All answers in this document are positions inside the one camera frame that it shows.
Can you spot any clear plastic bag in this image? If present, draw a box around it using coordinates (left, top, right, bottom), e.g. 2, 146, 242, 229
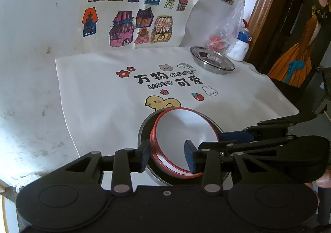
207, 0, 245, 54

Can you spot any person's right hand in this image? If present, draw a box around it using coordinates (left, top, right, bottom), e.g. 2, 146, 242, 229
305, 167, 330, 204

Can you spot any white bottle blue cap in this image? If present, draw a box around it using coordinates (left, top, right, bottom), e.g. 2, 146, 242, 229
226, 19, 252, 62

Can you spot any orange dress painting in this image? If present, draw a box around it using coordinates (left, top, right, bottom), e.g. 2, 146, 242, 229
268, 0, 330, 87

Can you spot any white red-rimmed bowl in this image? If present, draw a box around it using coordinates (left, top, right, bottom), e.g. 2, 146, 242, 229
149, 108, 218, 179

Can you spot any wooden door frame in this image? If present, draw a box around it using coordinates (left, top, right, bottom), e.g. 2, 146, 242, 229
245, 0, 277, 67

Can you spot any houses drawing paper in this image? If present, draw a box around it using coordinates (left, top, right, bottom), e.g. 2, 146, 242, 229
77, 0, 199, 53

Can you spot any deep steel bowl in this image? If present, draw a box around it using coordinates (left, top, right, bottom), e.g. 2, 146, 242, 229
138, 107, 223, 185

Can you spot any rear steel plate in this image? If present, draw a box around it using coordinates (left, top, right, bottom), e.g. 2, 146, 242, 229
190, 47, 235, 75

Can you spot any white printed table mat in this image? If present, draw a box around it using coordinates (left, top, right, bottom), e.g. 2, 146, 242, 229
54, 47, 301, 187

